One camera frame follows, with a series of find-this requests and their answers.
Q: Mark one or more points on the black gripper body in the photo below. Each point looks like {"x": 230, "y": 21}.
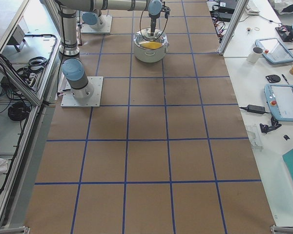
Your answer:
{"x": 153, "y": 23}

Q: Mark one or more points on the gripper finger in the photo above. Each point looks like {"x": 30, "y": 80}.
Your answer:
{"x": 152, "y": 26}

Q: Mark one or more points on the glass pot lid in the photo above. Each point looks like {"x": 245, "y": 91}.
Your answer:
{"x": 144, "y": 35}

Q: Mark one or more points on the yellow corn cob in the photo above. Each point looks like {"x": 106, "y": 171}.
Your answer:
{"x": 150, "y": 44}

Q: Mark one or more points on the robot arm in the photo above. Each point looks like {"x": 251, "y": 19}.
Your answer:
{"x": 93, "y": 19}
{"x": 72, "y": 68}

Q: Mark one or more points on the pale green electric pot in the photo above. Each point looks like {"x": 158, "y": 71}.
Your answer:
{"x": 150, "y": 56}

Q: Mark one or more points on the white mug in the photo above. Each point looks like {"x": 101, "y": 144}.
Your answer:
{"x": 254, "y": 55}

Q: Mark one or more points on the far teach pendant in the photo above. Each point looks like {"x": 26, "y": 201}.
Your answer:
{"x": 274, "y": 50}

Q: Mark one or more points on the teach pendant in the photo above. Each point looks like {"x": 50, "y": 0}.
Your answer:
{"x": 274, "y": 50}
{"x": 280, "y": 101}

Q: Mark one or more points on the black round disc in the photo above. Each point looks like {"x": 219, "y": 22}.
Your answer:
{"x": 273, "y": 78}

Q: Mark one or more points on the brown paper table mat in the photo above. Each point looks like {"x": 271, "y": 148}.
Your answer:
{"x": 165, "y": 153}

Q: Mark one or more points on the grey metal box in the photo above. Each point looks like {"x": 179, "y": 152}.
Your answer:
{"x": 17, "y": 39}

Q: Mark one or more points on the black power brick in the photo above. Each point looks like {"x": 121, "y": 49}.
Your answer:
{"x": 255, "y": 109}

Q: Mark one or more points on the near teach pendant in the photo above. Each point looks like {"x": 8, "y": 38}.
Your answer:
{"x": 280, "y": 101}

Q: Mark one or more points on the black clamp part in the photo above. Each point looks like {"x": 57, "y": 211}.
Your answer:
{"x": 274, "y": 125}

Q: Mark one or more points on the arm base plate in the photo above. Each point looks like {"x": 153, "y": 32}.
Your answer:
{"x": 105, "y": 30}
{"x": 89, "y": 96}

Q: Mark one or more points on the aluminium frame post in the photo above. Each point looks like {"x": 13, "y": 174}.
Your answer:
{"x": 241, "y": 5}

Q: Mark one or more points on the clear plastic bracket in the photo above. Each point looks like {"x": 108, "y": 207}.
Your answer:
{"x": 254, "y": 137}

